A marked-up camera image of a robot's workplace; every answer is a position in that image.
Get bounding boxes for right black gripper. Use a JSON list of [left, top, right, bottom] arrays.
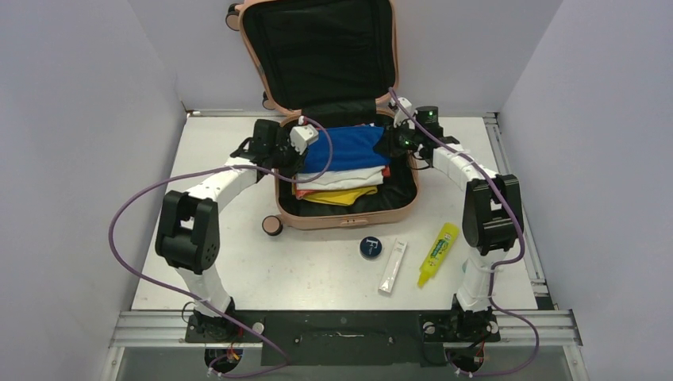
[[374, 117, 423, 158]]

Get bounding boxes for white shirt blue print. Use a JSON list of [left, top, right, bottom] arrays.
[[295, 166, 387, 191]]

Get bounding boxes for blue towel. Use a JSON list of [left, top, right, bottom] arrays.
[[299, 125, 390, 174]]

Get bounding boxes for red white patterned cloth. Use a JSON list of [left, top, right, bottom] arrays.
[[291, 165, 392, 201]]

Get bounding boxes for yellow cloth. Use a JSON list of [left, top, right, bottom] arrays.
[[291, 179, 384, 206]]

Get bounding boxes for yellow green bottle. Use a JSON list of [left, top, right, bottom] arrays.
[[417, 223, 460, 288]]

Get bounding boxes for white toothpaste tube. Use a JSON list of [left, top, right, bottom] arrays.
[[378, 239, 408, 294]]

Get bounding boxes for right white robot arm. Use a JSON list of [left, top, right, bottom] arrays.
[[379, 99, 525, 341]]

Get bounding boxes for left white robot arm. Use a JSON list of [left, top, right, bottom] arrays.
[[155, 119, 317, 341]]

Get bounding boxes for pink open suitcase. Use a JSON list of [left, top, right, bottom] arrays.
[[225, 1, 419, 230]]

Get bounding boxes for round dark blue tin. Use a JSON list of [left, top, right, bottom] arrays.
[[359, 236, 383, 260]]

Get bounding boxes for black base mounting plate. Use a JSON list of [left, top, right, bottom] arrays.
[[184, 310, 501, 367]]

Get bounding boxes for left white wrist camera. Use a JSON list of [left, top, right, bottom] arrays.
[[289, 116, 319, 155]]

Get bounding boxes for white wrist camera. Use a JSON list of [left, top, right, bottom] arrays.
[[390, 97, 413, 128], [289, 116, 319, 155]]

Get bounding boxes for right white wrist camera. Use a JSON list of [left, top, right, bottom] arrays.
[[390, 97, 413, 128]]

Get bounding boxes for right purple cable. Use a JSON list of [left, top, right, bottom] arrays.
[[387, 87, 541, 379]]

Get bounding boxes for purple cable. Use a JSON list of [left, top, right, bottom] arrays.
[[108, 116, 334, 379], [387, 87, 541, 379]]

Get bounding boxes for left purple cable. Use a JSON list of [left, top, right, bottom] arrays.
[[108, 116, 334, 379]]

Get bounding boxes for aluminium frame rail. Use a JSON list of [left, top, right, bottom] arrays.
[[99, 110, 590, 381]]

